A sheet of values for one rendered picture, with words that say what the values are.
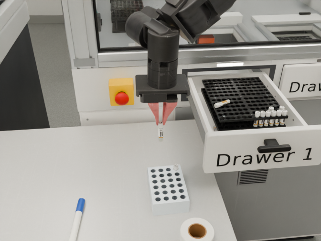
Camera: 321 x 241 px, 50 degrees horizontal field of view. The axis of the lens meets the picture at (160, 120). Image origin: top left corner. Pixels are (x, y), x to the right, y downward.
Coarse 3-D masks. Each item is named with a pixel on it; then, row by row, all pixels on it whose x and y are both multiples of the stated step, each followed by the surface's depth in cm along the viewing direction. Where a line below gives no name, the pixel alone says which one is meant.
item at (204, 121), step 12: (252, 72) 110; (264, 72) 110; (192, 84) 103; (264, 84) 108; (192, 96) 101; (276, 96) 100; (192, 108) 101; (204, 108) 103; (288, 108) 93; (204, 120) 87; (288, 120) 94; (300, 120) 87; (204, 132) 86
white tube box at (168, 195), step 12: (156, 168) 87; (168, 168) 87; (180, 168) 87; (156, 180) 83; (168, 180) 84; (180, 180) 84; (156, 192) 80; (168, 192) 80; (180, 192) 81; (156, 204) 77; (168, 204) 77; (180, 204) 78
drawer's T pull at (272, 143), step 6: (270, 144) 76; (276, 144) 76; (282, 144) 76; (288, 144) 76; (258, 150) 75; (264, 150) 75; (270, 150) 75; (276, 150) 76; (282, 150) 76; (288, 150) 76
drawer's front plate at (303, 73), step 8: (296, 64) 107; (304, 64) 107; (312, 64) 107; (320, 64) 107; (288, 72) 106; (296, 72) 107; (304, 72) 107; (312, 72) 107; (320, 72) 107; (280, 80) 109; (288, 80) 108; (296, 80) 108; (304, 80) 108; (312, 80) 109; (320, 80) 109; (280, 88) 110; (288, 88) 110; (296, 88) 110; (304, 88) 110; (312, 88) 110; (288, 96) 111; (296, 96) 111; (304, 96) 112; (312, 96) 112
